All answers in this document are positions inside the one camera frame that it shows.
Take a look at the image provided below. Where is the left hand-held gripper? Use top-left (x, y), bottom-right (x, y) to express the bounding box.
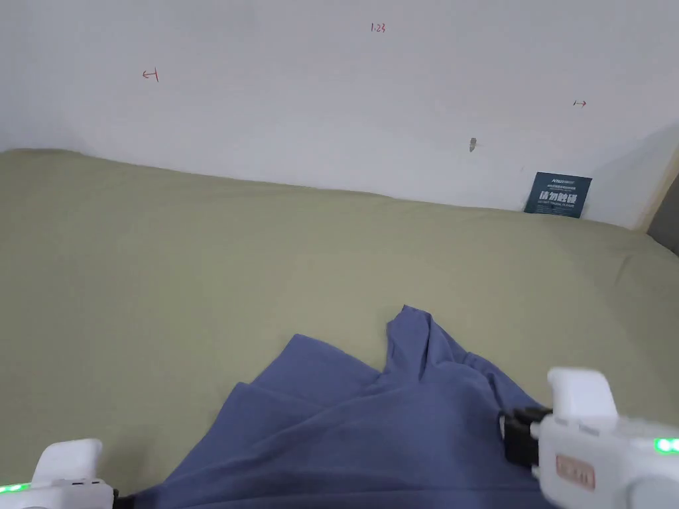
top-left (0, 437), bottom-right (143, 509)

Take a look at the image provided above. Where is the blue shirt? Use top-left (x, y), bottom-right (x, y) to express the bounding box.
top-left (139, 304), bottom-right (552, 509)

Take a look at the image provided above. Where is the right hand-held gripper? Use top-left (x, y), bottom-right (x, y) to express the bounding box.
top-left (497, 367), bottom-right (679, 509)

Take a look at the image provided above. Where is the bed with pale green sheet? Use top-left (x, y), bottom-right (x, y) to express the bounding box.
top-left (0, 148), bottom-right (679, 509)

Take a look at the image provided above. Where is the dark blue sign card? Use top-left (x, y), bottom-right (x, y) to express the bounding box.
top-left (523, 171), bottom-right (593, 219)

